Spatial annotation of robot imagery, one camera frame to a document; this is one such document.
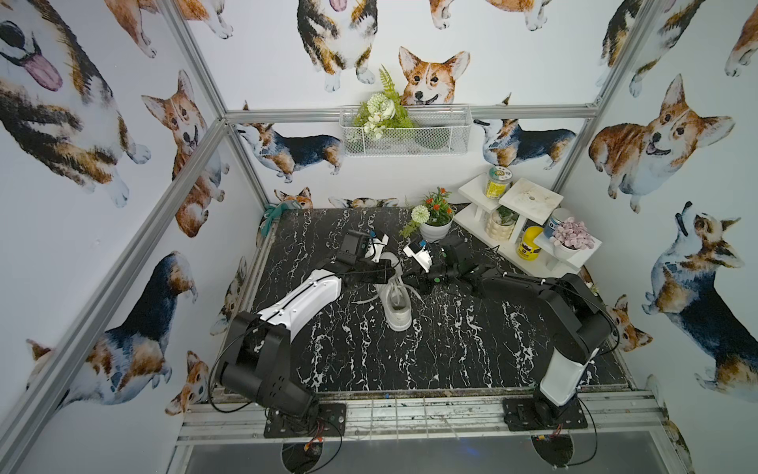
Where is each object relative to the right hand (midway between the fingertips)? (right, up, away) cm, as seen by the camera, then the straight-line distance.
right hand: (407, 268), depth 87 cm
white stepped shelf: (+38, +15, +14) cm, 43 cm away
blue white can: (+44, +15, -1) cm, 46 cm away
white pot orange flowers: (+12, +16, +14) cm, 25 cm away
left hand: (-4, +1, 0) cm, 5 cm away
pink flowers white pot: (+44, +9, -7) cm, 45 cm away
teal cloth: (-54, +19, +34) cm, 66 cm away
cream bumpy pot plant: (+35, +13, +22) cm, 43 cm away
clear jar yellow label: (+30, +27, +11) cm, 42 cm away
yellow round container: (+42, +4, +13) cm, 44 cm away
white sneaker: (-4, -9, +1) cm, 10 cm away
